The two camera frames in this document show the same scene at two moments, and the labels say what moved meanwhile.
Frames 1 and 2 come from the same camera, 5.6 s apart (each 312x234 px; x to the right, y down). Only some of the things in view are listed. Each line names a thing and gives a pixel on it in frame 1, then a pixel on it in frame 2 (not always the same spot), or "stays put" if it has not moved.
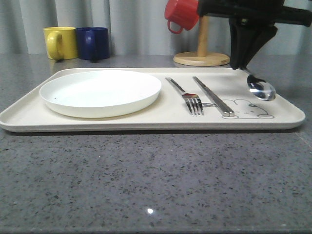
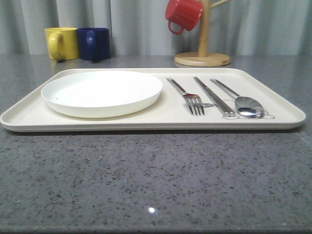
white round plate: x=101 y=94 stays put
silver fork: x=192 y=100 stays put
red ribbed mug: x=185 y=12 stays put
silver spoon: x=261 y=89 to x=246 y=106
